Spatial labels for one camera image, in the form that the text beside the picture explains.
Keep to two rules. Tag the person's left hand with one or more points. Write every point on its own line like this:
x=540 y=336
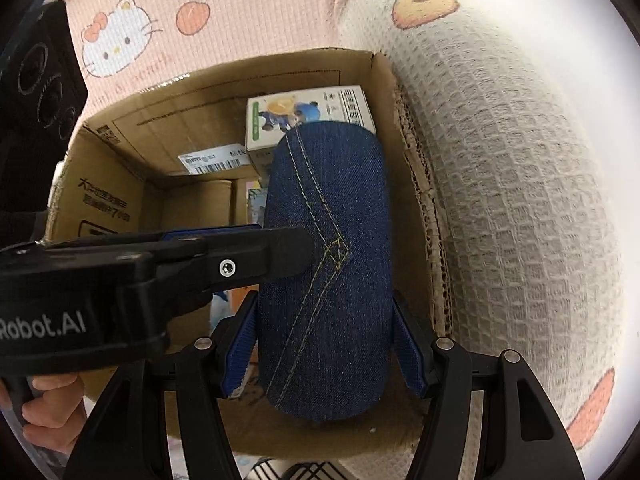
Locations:
x=55 y=410

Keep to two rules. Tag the green and white carton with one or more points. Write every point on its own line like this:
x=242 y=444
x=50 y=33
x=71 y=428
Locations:
x=320 y=105

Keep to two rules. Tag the white barcode label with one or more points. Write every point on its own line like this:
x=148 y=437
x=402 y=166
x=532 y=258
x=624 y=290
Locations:
x=210 y=160

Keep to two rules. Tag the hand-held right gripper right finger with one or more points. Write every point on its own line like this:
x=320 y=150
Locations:
x=407 y=355

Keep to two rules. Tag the pink and cream printed blanket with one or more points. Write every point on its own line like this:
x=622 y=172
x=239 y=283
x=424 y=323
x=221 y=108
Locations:
x=500 y=185

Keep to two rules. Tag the colourful yellow-edged box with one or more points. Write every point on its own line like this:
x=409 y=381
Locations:
x=256 y=205

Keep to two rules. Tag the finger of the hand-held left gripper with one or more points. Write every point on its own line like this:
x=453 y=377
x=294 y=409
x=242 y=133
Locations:
x=210 y=233
x=260 y=260

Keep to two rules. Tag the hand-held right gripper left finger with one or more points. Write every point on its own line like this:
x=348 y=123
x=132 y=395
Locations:
x=240 y=345

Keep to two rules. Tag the brown cardboard box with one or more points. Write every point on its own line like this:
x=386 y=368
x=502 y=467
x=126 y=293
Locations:
x=175 y=110

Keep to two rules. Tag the blue denim case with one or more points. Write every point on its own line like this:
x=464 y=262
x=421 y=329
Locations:
x=340 y=185

